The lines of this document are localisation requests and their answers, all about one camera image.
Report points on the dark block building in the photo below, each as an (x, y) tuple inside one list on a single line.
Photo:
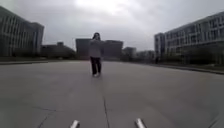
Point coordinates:
[(111, 49)]

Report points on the person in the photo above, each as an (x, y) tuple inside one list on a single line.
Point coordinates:
[(95, 50)]

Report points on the grey concrete slab pavement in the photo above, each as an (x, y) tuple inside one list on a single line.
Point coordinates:
[(133, 93)]

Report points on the low dark building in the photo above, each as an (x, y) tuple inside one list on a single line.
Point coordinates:
[(56, 50)]

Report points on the robot's own part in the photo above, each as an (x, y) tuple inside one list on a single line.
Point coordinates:
[(140, 123), (74, 124)]

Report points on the kerb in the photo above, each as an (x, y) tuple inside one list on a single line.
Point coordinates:
[(186, 68), (20, 62)]

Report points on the long grey building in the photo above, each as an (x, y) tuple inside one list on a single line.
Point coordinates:
[(196, 40)]

